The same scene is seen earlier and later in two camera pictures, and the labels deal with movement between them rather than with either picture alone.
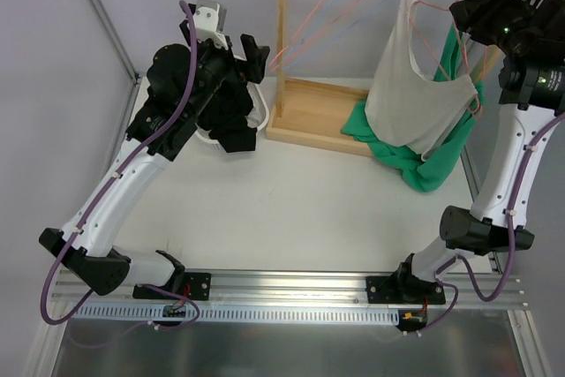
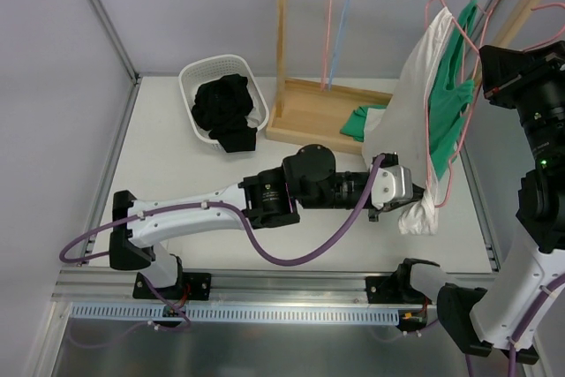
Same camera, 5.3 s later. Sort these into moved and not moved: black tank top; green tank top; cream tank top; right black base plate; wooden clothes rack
Moved: green tank top; cream tank top
Not moved: wooden clothes rack; right black base plate; black tank top
